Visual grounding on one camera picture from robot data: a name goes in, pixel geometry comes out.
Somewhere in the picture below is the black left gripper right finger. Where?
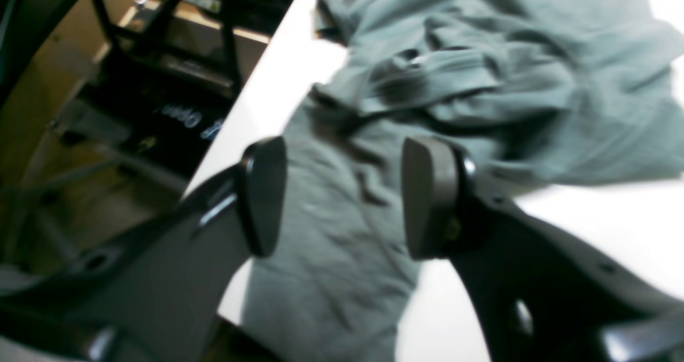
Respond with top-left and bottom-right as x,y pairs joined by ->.
401,136 -> 683,361

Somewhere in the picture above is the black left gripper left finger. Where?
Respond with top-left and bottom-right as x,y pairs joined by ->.
1,137 -> 287,361

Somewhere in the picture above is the grey t-shirt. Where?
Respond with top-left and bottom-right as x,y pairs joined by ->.
242,0 -> 682,361

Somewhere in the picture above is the black metal frame shelf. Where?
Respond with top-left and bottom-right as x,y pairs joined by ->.
58,0 -> 293,184

